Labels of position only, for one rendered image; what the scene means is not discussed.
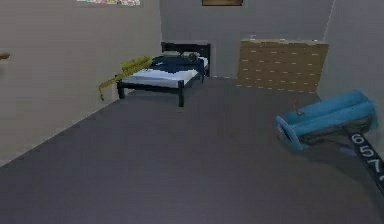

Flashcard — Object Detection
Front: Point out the brown framed picture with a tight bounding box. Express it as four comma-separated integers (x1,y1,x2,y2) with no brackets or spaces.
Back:
201,0,244,7

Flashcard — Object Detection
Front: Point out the dark blue blanket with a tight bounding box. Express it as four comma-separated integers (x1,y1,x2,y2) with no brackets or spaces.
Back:
147,54,206,75

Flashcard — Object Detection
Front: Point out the brown chest of drawers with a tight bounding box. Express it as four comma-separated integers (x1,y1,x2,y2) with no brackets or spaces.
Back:
235,39,330,94

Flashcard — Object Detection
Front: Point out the grey pillow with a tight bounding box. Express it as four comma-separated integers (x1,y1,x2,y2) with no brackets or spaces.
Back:
181,51,200,63

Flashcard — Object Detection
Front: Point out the black bar with white figures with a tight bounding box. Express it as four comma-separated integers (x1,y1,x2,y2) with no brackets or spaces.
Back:
345,128,384,195

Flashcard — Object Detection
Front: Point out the yellow cloth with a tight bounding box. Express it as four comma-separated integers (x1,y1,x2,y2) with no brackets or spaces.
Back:
97,55,154,102

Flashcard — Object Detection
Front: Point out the black frame bed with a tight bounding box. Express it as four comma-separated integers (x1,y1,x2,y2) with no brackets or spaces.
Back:
116,41,212,108

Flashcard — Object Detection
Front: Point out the colourful wall poster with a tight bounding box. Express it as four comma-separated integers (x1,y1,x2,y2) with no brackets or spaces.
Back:
76,0,142,7

